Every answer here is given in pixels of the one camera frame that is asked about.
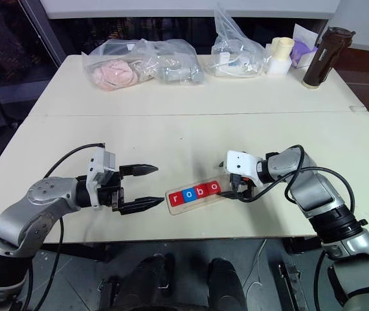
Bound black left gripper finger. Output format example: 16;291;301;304
119;196;165;216
118;163;160;178

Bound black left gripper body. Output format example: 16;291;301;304
98;171;128;213

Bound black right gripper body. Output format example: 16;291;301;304
229;172;258;196

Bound red letter tile o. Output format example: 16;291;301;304
205;181;221;196

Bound red letter tile r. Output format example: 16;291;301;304
168;192;184;207

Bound wooden letter tray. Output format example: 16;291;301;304
165;176;230;216

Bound blue letter tile o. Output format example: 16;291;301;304
181;188;197;203

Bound dark rounded shape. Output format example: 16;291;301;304
208;257;249;311
118;253;176;311

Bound pink plush toy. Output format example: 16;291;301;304
93;61;137;92

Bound tall clear bag white items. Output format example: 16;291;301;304
203;1;267;79

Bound clear bag with grey items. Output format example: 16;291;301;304
132;38;207;87

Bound clear bag with pink plush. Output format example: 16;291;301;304
81;38;159;93

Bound white purple tissue box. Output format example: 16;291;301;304
289;23;320;70

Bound black travel tumbler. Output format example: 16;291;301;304
301;26;357;89

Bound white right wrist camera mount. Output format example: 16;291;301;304
224;149;263;188

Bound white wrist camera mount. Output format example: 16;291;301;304
224;149;263;188
85;147;117;210

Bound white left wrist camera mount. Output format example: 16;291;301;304
85;147;117;210

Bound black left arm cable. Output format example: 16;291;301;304
25;142;108;311

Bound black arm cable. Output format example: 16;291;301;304
25;142;108;311
232;144;357;311

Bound thin white wire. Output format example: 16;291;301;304
248;238;269;311

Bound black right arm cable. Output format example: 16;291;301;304
232;144;357;311

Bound grey metal frame post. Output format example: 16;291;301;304
18;0;68;69

